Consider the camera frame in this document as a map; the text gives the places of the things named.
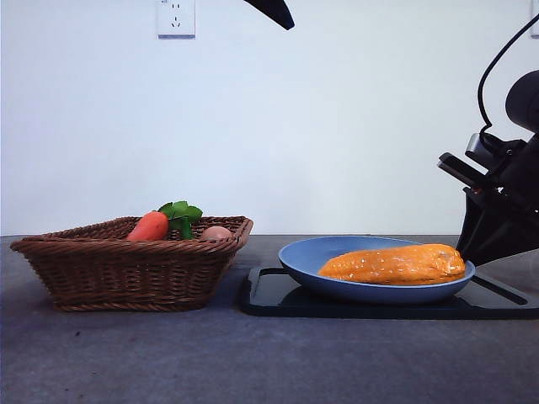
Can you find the blue round plate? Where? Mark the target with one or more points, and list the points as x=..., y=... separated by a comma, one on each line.
x=303, y=261

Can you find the yellow-orange corn cob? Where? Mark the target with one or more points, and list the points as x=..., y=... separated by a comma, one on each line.
x=391, y=265

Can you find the black rectangular tray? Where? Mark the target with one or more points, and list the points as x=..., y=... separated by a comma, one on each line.
x=261, y=304

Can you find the brown wicker basket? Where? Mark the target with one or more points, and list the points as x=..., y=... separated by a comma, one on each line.
x=126, y=273

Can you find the pale grey camera box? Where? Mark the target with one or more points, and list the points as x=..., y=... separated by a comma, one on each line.
x=478, y=147

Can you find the orange carrot with green leaves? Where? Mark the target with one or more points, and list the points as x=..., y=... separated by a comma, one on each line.
x=149, y=225

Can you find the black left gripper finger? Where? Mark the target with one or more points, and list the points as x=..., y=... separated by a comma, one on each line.
x=275, y=12

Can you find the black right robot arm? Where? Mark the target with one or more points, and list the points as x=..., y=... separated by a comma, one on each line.
x=524, y=101

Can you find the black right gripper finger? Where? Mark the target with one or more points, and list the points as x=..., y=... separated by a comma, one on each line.
x=478, y=219
x=518, y=235

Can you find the brown egg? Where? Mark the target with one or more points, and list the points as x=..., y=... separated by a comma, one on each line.
x=215, y=233

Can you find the white wall socket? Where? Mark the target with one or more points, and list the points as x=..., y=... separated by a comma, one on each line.
x=177, y=19

